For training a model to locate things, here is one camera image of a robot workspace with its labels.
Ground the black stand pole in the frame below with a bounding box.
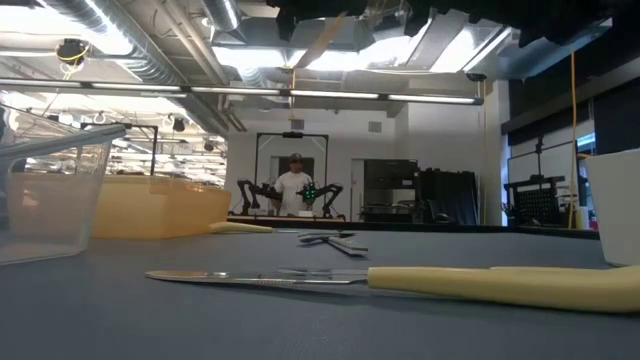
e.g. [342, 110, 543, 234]
[533, 133, 545, 177]

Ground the orange translucent plastic bin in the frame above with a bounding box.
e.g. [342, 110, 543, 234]
[7, 172, 233, 241]

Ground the black perforated cart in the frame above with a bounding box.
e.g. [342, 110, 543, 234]
[502, 173, 567, 227]

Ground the dark storage shelf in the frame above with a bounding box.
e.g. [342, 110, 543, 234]
[362, 158, 420, 223]

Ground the black aluminium table frame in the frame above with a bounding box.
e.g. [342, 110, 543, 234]
[227, 214, 601, 240]

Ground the black yellow cable reel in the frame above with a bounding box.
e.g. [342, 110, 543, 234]
[53, 37, 92, 67]

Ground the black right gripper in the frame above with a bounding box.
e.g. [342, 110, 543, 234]
[266, 0, 371, 44]

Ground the white cup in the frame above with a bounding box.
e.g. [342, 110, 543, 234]
[583, 148, 640, 268]

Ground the blue-grey table mat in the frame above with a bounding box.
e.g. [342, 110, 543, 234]
[0, 227, 640, 360]

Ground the clear plastic bin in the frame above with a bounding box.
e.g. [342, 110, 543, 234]
[0, 102, 127, 266]

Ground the rectangular grey ceiling duct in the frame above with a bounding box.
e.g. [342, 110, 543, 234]
[404, 29, 566, 81]

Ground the person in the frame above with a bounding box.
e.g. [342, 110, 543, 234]
[273, 152, 314, 218]

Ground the gold knife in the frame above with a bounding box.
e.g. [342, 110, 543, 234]
[293, 10, 347, 70]

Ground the black curtain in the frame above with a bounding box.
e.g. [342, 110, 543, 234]
[414, 168, 480, 226]

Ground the white bottle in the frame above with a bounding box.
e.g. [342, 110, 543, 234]
[574, 204, 592, 231]

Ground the black gantry frame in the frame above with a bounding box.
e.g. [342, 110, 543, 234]
[253, 130, 330, 217]
[79, 122, 160, 177]

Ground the round silver duct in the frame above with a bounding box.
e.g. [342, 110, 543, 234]
[201, 0, 242, 32]

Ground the long ceiling light bar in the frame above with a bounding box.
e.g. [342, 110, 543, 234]
[0, 76, 485, 107]

